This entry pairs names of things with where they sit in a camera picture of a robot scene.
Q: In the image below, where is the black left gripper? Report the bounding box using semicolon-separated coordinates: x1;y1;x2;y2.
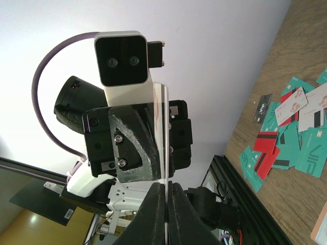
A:
82;100;192;183

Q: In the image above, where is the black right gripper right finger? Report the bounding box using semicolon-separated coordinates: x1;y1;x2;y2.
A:
168;182;220;245

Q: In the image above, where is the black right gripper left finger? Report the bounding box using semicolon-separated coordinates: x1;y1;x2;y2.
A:
113;183;166;245

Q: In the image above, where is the pink leather card holder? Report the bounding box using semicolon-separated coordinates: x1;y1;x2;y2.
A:
310;202;327;245

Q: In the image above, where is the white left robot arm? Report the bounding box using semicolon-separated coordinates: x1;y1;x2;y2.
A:
54;76;193;215

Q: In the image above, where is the teal card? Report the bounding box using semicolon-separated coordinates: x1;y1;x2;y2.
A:
239;146;264;192

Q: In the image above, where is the red card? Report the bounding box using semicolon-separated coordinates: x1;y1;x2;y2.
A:
253;132;280;181

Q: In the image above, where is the black membership card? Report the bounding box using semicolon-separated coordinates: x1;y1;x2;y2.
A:
253;94;272;124

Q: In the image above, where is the black aluminium frame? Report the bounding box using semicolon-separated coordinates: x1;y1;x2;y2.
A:
1;156;291;244

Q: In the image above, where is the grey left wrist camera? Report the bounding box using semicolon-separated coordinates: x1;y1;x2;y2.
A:
94;31;165;107

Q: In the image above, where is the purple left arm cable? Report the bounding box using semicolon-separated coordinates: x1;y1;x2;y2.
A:
32;32;99;164

